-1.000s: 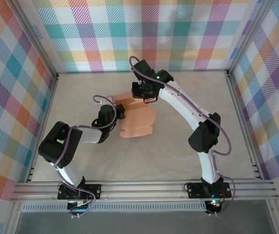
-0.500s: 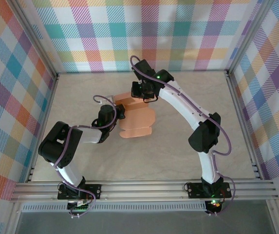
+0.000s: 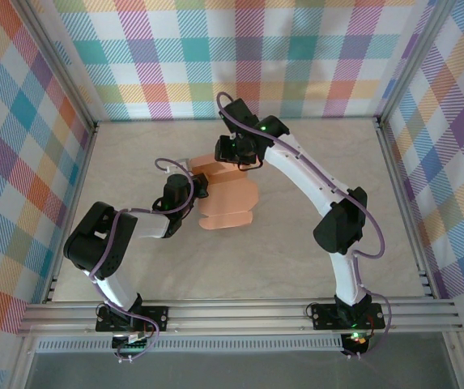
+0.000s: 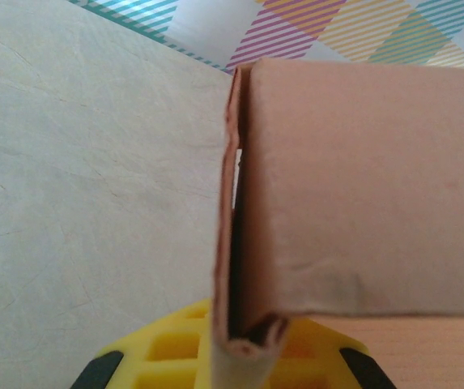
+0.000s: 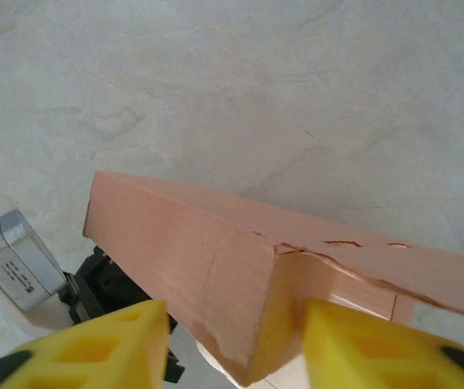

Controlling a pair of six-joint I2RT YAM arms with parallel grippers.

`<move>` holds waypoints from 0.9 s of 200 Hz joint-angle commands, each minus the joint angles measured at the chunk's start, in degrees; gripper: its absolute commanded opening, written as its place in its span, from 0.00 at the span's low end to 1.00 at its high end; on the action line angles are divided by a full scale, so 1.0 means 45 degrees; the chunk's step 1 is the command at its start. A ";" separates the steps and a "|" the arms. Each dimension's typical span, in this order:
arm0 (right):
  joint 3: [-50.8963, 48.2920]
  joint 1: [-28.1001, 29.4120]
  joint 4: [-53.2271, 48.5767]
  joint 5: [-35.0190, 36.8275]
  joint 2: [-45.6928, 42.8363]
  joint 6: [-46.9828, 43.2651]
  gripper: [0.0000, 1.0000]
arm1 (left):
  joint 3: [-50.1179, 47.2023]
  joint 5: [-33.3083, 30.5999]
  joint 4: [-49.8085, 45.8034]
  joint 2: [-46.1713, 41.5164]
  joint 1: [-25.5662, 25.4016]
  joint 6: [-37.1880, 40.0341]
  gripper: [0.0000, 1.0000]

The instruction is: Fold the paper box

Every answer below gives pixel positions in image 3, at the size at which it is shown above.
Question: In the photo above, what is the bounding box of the left controller circuit board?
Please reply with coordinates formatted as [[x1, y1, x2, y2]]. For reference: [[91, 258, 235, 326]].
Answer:
[[112, 331, 155, 350]]

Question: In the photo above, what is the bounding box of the controller circuit board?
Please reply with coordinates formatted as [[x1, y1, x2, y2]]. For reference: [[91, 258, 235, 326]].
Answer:
[[112, 331, 155, 350], [343, 331, 369, 348]]

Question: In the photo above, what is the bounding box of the right controller circuit board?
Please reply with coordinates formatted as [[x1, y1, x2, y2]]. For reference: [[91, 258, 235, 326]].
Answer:
[[343, 331, 369, 348]]

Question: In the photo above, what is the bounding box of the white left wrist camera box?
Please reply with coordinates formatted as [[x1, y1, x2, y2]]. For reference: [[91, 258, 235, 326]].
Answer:
[[170, 156, 194, 173]]

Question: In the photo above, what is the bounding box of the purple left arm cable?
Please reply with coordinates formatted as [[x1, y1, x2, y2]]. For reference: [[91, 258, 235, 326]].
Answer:
[[88, 156, 197, 362]]

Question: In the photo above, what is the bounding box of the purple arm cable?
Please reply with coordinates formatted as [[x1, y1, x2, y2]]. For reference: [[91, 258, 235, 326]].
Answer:
[[216, 92, 395, 360], [88, 156, 197, 362]]

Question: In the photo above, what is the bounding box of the aluminium side rail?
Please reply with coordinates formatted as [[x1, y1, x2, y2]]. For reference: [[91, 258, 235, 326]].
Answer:
[[374, 116, 436, 300], [43, 123, 100, 303]]

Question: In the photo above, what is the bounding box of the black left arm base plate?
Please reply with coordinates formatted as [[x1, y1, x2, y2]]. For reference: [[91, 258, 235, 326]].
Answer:
[[95, 306, 170, 334]]

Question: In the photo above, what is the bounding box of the aluminium frame rail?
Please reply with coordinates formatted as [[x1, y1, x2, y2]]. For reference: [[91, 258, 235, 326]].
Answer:
[[15, 300, 464, 338]]

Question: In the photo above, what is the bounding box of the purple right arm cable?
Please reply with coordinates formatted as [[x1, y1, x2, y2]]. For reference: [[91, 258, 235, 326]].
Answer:
[[216, 92, 395, 360]]

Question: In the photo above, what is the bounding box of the grey slotted cable duct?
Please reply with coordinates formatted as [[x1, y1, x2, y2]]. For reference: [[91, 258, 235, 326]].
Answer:
[[36, 338, 345, 354]]

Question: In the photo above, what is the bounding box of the aluminium frame post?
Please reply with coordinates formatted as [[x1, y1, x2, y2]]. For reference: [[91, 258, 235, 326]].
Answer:
[[19, 0, 100, 135], [374, 0, 462, 129]]

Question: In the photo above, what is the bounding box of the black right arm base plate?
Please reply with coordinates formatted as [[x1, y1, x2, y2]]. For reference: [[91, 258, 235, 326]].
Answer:
[[311, 301, 385, 331]]

